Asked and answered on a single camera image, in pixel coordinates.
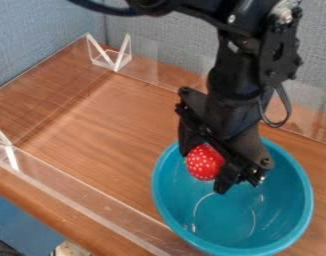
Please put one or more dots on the clear acrylic left bracket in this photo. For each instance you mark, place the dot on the clear acrylic left bracket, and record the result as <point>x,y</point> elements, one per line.
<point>8,160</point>

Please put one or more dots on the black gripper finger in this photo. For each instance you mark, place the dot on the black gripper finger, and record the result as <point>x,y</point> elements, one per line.
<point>240,170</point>
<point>191,134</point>

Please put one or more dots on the clear acrylic front barrier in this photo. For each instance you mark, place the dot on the clear acrylic front barrier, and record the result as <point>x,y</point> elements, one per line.
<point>84,214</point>

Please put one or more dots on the red toy strawberry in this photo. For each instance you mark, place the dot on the red toy strawberry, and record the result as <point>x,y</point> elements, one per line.
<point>204,162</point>

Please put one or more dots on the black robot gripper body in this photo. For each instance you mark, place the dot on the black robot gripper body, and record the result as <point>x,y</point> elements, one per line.
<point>230,122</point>

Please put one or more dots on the blue plastic bowl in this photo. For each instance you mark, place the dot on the blue plastic bowl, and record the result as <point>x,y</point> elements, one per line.
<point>252,221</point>

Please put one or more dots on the clear acrylic corner bracket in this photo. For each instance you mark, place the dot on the clear acrylic corner bracket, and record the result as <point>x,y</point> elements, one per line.
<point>107,58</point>

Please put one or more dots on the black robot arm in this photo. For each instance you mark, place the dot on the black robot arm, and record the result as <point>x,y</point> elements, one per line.
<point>257,59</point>

